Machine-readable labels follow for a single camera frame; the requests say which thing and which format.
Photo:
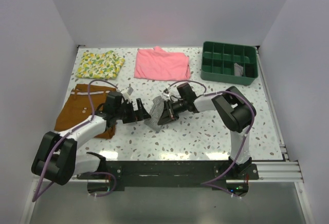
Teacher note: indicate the aluminium front rail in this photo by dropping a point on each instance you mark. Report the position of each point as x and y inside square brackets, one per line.
[278, 171]

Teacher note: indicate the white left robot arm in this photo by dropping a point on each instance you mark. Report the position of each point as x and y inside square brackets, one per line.
[57, 159]

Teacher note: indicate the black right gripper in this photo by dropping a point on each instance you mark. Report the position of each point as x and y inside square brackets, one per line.
[168, 115]

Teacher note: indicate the pink folded shirt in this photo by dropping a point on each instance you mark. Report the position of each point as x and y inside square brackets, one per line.
[160, 65]

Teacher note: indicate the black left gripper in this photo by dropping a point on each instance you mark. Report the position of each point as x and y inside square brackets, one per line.
[140, 114]

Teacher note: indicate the green compartment tray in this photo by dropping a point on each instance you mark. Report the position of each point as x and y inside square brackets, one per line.
[218, 63]

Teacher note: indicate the grey rolled underwear in tray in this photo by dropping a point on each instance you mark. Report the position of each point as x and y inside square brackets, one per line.
[238, 70]

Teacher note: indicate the grey striped underwear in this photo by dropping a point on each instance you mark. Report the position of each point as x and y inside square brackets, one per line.
[155, 113]

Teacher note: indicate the lemon print folded cloth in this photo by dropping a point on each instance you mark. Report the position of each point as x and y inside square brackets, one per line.
[103, 66]

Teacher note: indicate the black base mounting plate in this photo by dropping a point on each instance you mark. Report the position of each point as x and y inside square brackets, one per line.
[168, 174]

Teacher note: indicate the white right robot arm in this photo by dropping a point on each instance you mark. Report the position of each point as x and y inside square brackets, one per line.
[235, 111]

